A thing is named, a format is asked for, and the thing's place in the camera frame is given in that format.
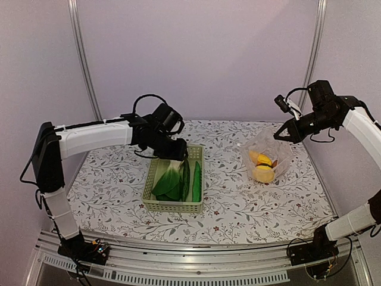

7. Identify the yellow orange mango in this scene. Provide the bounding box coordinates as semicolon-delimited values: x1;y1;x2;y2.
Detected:
249;150;260;164

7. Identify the green white bok choy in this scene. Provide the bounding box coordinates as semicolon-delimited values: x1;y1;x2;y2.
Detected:
151;160;182;201

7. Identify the right black camera cable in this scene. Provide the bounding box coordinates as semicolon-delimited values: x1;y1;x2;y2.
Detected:
285;87;309;101

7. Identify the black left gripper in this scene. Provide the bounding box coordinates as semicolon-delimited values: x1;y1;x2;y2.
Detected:
151;131;189;161

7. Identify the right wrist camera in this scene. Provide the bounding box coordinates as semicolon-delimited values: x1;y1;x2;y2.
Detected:
274;95;302;120

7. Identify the bright green cucumber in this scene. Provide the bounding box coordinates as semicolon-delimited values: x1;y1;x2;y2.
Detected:
192;161;202;203

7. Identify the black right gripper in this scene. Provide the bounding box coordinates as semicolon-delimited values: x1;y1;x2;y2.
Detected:
274;108;338;144

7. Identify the yellow lemon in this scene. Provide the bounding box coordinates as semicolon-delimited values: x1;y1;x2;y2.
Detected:
257;154;272;166
252;166;275;183

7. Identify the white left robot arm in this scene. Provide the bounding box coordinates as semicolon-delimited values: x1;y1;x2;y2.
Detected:
32;102;187;259

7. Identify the aluminium front rail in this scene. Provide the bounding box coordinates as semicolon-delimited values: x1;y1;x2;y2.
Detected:
24;231;373;285

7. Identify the aluminium corner post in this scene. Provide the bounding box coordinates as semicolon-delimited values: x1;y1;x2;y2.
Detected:
305;0;327;84
67;0;102;120

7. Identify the clear zip top bag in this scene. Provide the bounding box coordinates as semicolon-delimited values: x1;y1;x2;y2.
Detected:
239;128;293;184

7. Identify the right aluminium corner post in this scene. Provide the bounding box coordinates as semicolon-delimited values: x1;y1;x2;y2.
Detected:
305;0;327;84

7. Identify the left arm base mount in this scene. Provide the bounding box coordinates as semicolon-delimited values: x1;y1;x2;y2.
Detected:
58;234;110;265

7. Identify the left black looped cable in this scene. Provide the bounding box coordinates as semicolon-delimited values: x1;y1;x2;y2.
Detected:
132;94;167;116

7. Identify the pale green perforated basket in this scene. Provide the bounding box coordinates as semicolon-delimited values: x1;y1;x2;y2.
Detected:
142;145;204;213

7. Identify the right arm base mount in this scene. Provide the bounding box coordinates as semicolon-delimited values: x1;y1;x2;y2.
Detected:
286;226;339;280

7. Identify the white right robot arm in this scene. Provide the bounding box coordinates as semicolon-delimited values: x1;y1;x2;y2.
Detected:
273;95;380;260

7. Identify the left aluminium corner post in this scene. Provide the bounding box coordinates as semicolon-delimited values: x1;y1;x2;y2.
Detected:
67;0;102;120

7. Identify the dark green cucumber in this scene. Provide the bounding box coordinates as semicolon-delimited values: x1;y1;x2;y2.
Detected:
182;159;190;201

